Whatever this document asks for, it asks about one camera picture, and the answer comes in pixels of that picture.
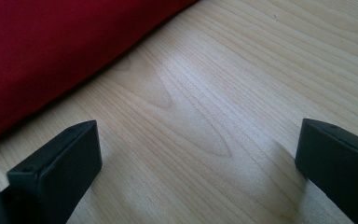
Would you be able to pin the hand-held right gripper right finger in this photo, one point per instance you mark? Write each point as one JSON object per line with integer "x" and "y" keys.
{"x": 341, "y": 165}

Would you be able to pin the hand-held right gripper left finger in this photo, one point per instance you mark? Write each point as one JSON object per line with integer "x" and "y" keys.
{"x": 59, "y": 174}

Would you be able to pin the red cloth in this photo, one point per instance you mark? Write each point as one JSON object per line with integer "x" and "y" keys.
{"x": 43, "y": 53}

